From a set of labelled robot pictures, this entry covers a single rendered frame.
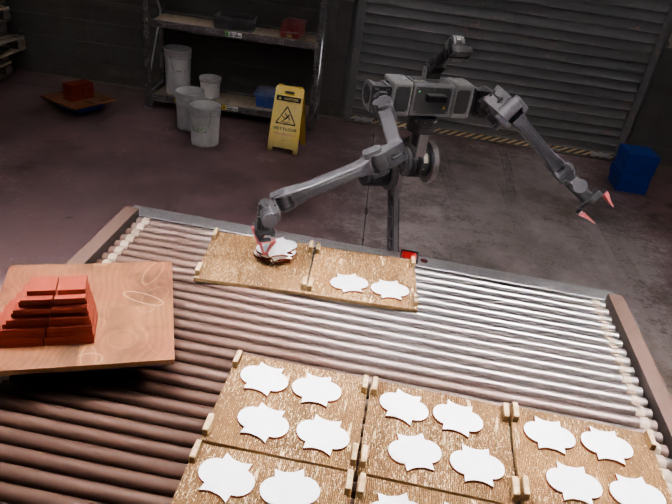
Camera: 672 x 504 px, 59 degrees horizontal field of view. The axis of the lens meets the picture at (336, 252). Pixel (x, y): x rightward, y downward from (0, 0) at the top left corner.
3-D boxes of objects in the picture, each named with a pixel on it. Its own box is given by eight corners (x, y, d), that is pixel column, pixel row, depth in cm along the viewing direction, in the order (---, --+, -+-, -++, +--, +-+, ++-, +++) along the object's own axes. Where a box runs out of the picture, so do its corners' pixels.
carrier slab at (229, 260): (215, 234, 247) (215, 231, 247) (313, 247, 248) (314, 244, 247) (193, 281, 217) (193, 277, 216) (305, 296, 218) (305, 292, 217)
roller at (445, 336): (94, 273, 222) (93, 262, 219) (627, 373, 210) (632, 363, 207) (88, 280, 217) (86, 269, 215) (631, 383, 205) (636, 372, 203)
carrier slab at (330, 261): (315, 248, 248) (316, 245, 247) (413, 263, 247) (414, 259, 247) (305, 296, 218) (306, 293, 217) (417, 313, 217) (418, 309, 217)
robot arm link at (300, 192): (387, 166, 224) (378, 142, 217) (391, 173, 219) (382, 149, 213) (281, 210, 227) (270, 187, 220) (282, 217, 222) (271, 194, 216)
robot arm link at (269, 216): (291, 205, 225) (283, 187, 220) (298, 220, 216) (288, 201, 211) (263, 218, 225) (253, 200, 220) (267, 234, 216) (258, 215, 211)
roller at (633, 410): (66, 304, 204) (64, 292, 202) (644, 415, 193) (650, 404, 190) (58, 312, 200) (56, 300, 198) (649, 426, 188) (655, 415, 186)
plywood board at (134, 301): (10, 270, 193) (9, 265, 192) (171, 265, 206) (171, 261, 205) (-30, 378, 152) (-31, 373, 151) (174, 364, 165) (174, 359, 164)
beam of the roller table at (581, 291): (135, 216, 265) (134, 204, 262) (609, 302, 252) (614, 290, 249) (126, 225, 258) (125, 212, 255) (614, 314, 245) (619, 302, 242)
